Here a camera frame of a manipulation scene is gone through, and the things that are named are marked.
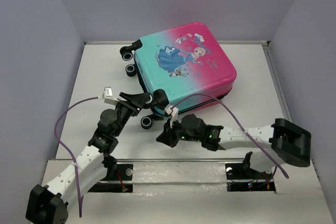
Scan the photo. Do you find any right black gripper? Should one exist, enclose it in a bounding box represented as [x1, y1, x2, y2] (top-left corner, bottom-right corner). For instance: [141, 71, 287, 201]
[157, 114, 203, 145]

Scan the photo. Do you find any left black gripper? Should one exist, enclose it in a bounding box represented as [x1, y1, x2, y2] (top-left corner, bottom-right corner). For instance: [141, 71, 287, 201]
[113, 92, 150, 137]

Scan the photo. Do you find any pink and teal suitcase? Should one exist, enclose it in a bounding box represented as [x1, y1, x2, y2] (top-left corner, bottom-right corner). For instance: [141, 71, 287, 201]
[120, 22, 237, 114]

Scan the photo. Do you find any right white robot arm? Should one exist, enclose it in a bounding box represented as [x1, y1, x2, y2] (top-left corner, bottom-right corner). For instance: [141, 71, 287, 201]
[156, 114, 311, 178]

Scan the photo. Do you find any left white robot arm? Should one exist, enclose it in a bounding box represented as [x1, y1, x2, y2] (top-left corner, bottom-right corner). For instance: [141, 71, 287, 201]
[26, 88, 153, 223]

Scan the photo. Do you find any metal rail strip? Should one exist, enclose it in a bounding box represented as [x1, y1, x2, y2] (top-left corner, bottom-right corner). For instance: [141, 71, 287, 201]
[118, 158, 244, 163]

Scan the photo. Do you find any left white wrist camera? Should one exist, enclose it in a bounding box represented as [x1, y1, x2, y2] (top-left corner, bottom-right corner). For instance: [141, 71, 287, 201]
[102, 87, 119, 105]

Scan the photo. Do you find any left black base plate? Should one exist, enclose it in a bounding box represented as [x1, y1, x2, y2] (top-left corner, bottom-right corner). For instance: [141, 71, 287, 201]
[88, 163, 133, 193]

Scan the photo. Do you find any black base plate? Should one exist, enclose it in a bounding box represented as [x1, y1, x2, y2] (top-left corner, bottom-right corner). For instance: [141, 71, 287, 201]
[225, 163, 276, 192]
[88, 163, 133, 193]

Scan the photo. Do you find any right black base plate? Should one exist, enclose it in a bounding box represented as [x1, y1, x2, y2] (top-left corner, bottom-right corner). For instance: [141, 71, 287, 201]
[225, 163, 276, 192]

